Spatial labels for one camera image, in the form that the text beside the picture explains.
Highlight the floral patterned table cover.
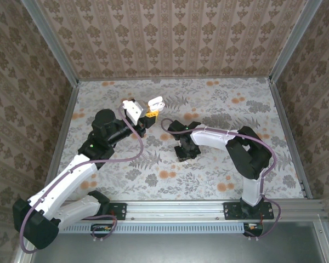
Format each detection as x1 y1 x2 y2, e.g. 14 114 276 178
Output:
59 78 304 201

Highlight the small black controller board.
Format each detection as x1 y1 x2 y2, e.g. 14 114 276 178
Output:
90 223 116 238
243 222 264 238

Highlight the grey sheet metal panel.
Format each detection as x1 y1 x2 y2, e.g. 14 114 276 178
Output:
15 220 329 263

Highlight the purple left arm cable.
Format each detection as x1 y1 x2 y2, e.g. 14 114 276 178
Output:
19 103 146 254

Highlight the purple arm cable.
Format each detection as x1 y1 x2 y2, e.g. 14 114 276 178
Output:
161 118 281 239
19 103 146 254

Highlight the thin aluminium table edge rail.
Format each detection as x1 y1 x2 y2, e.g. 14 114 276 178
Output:
78 77 272 82

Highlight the wide aluminium mounting rail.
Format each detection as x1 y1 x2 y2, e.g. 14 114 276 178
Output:
30 200 326 220

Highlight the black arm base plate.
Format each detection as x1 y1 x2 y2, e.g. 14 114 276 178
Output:
98 202 127 221
224 202 275 221

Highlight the grey slotted cable duct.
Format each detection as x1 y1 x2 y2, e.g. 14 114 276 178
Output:
60 222 246 234

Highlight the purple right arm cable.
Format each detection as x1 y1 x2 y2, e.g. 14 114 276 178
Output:
161 118 281 239

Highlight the aluminium frame post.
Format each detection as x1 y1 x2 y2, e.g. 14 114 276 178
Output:
268 0 324 83
21 0 81 87

